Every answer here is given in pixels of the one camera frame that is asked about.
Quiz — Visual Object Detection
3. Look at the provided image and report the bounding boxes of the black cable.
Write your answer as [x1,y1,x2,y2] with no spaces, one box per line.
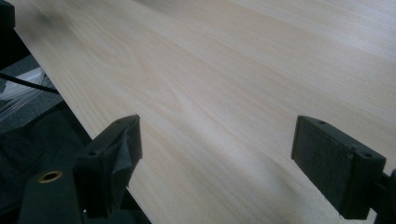
[0,72,61,95]

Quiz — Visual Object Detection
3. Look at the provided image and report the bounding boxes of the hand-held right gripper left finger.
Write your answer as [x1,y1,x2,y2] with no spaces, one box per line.
[73,114,144,219]

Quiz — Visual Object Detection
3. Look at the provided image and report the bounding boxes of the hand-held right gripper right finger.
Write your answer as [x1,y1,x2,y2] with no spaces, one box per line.
[290,115,388,221]

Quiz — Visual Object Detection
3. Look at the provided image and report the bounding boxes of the clear plastic sheet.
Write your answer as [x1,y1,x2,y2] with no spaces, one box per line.
[0,66,56,123]

